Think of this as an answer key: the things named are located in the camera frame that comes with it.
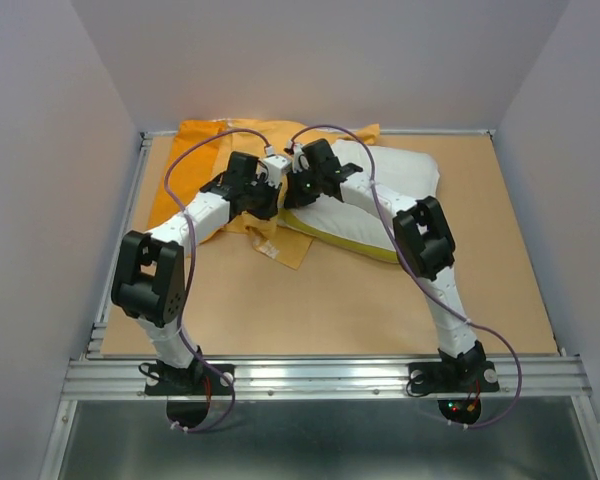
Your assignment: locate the aluminium frame rail front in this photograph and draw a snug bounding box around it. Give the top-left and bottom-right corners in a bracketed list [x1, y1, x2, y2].
[61, 356, 592, 401]

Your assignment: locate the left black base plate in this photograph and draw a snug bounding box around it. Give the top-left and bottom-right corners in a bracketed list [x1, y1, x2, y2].
[138, 360, 235, 433]

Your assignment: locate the white pillow yellow edge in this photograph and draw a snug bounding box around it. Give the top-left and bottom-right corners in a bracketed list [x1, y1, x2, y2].
[281, 140, 440, 264]

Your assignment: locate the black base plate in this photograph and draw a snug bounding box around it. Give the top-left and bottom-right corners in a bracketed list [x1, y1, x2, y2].
[405, 361, 500, 427]
[138, 360, 235, 433]

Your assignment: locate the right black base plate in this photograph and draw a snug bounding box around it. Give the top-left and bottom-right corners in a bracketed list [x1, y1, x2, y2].
[405, 361, 500, 427]

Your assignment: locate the aluminium rail left side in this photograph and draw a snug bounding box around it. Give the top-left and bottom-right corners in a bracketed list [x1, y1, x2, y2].
[81, 306, 110, 360]

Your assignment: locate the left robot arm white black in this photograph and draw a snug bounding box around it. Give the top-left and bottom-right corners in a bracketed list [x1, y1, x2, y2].
[111, 148, 291, 394]

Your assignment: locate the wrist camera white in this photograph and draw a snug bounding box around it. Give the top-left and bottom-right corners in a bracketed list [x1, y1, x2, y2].
[260, 146, 292, 188]
[284, 140, 309, 173]

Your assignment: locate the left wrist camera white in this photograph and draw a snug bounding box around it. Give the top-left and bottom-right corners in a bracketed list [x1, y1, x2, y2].
[260, 146, 292, 188]

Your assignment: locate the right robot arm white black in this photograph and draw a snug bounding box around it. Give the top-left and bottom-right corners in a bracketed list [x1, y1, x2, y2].
[284, 139, 491, 395]

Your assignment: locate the orange patterned pillowcase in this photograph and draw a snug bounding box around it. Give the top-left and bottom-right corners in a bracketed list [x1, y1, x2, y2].
[145, 117, 382, 271]

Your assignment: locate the metal sheet panel front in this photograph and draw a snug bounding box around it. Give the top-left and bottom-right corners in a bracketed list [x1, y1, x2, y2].
[58, 397, 595, 479]

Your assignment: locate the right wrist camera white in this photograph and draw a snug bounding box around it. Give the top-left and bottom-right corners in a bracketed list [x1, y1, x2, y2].
[284, 140, 309, 173]

